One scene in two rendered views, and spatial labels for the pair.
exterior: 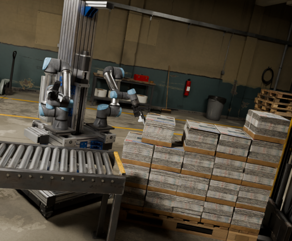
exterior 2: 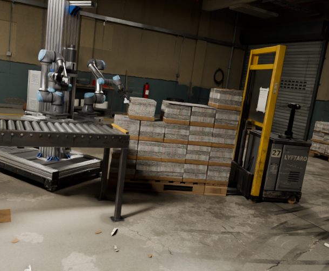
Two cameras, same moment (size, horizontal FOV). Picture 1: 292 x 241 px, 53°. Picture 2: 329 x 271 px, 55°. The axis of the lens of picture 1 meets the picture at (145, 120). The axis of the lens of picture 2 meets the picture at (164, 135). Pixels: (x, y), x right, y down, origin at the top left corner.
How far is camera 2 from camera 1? 1.00 m
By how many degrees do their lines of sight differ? 12
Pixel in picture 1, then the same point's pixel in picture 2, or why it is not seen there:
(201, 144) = (178, 116)
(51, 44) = (0, 52)
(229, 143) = (199, 113)
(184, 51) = (140, 56)
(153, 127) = (138, 105)
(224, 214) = (201, 172)
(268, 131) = (228, 101)
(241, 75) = (195, 76)
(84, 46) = (70, 41)
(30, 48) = not seen: outside the picture
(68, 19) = (54, 17)
